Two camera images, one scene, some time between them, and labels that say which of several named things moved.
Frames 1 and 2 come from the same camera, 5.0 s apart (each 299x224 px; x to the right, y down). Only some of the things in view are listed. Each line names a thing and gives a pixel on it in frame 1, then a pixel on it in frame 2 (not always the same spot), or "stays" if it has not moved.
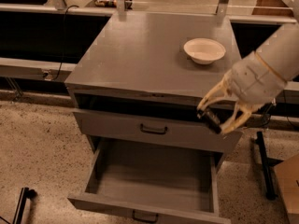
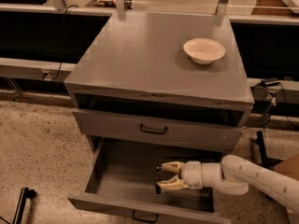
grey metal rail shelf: [30, 68] stays
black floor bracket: [25, 193] stays
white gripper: [253, 80] → [191, 175]
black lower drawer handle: [144, 219] stays
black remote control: [206, 115] → [158, 188]
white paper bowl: [205, 50] stays
